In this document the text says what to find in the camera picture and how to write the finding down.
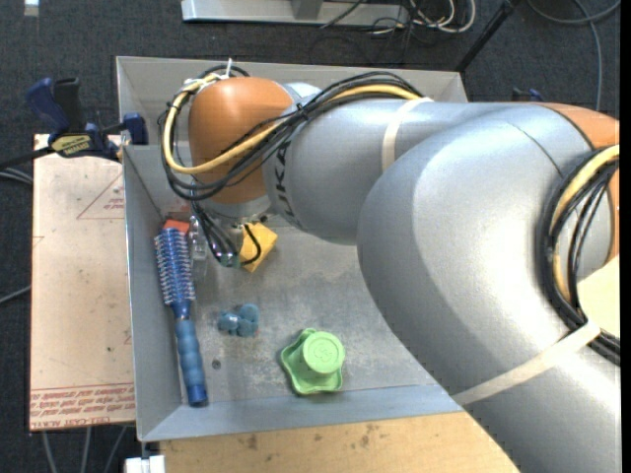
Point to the blue round hairbrush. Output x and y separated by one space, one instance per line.
175 269

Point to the orange-red small block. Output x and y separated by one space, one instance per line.
177 226

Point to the yellow block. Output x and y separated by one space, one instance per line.
263 244

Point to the grey metal bin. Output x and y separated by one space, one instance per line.
305 293

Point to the small teal toy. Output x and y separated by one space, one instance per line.
240 320

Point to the brown cardboard board, red print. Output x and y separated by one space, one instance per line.
79 289

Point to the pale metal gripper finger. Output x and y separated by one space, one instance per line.
194 227
200 251

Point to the green star-shaped lid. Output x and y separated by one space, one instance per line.
315 362

